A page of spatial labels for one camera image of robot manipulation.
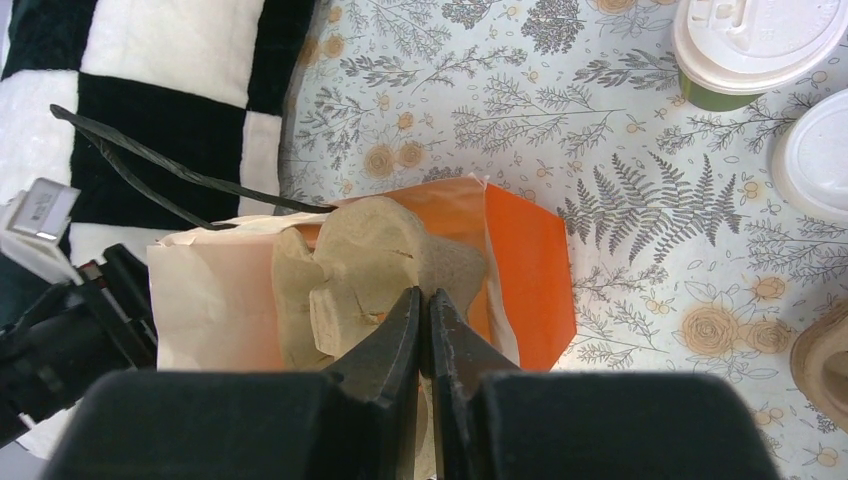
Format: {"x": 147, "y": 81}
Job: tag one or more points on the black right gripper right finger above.
{"x": 494, "y": 420}

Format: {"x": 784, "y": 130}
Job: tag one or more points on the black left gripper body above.
{"x": 72, "y": 335}

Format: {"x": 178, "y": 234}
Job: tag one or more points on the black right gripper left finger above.
{"x": 355, "y": 419}

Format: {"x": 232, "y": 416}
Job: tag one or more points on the brown cardboard cup carrier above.
{"x": 818, "y": 364}
{"x": 332, "y": 295}

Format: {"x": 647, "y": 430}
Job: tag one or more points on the orange paper gift bag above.
{"x": 214, "y": 308}

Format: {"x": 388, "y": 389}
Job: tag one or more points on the green paper coffee cup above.
{"x": 748, "y": 53}

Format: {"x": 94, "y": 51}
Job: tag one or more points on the clear white plastic cup lid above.
{"x": 755, "y": 40}

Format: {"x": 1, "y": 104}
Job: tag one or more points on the floral patterned table mat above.
{"x": 684, "y": 256}

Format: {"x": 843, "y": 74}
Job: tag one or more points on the black white checkered blanket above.
{"x": 203, "y": 83}

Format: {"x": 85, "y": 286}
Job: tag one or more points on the stack of white plastic lids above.
{"x": 809, "y": 163}

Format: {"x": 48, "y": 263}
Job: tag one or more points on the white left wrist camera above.
{"x": 33, "y": 224}

